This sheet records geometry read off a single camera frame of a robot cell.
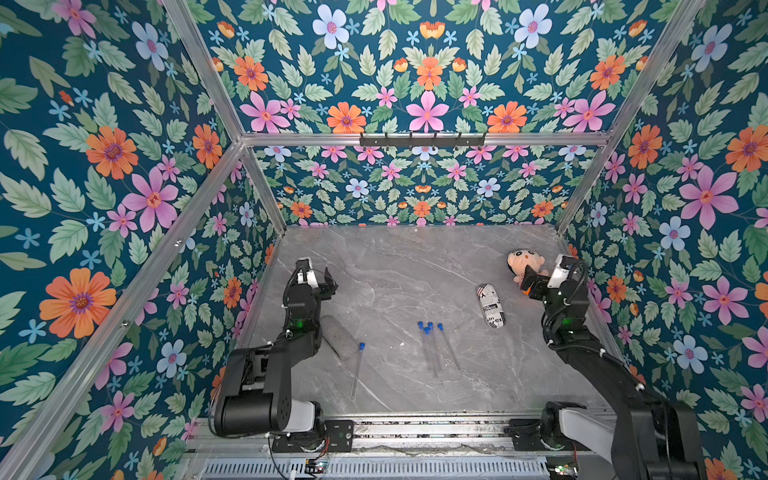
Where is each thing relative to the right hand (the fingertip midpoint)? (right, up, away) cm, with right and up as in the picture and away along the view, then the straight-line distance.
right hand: (550, 269), depth 84 cm
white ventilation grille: (-49, -47, -14) cm, 69 cm away
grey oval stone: (-62, -20, +4) cm, 65 cm away
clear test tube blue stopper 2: (-35, -20, +7) cm, 41 cm away
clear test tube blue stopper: (-36, -23, +4) cm, 43 cm away
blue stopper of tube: (-55, -24, +5) cm, 60 cm away
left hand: (-69, -1, +5) cm, 69 cm away
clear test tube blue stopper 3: (-33, -23, +4) cm, 40 cm away
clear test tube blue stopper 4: (-31, -19, +9) cm, 37 cm away
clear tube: (-56, -29, 0) cm, 63 cm away
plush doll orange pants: (-3, +2, +16) cm, 17 cm away
